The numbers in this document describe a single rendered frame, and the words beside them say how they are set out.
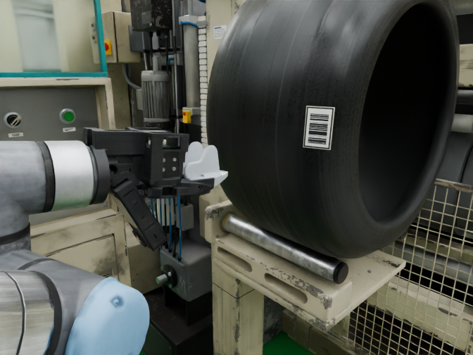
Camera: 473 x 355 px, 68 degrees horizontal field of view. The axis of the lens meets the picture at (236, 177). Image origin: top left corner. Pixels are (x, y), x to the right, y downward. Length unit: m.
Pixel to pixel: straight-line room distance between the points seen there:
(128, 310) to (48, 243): 0.73
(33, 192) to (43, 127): 0.62
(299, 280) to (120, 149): 0.49
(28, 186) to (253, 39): 0.42
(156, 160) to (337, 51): 0.30
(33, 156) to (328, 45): 0.40
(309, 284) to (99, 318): 0.54
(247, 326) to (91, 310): 0.97
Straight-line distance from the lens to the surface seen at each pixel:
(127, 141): 0.43
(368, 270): 0.96
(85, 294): 0.30
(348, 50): 0.55
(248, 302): 1.18
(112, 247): 1.08
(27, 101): 0.98
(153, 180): 0.43
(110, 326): 0.29
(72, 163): 0.39
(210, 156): 0.49
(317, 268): 0.75
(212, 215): 0.90
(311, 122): 0.52
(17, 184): 0.38
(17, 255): 0.39
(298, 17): 0.59
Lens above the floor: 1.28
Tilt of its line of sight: 16 degrees down
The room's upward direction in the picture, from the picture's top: straight up
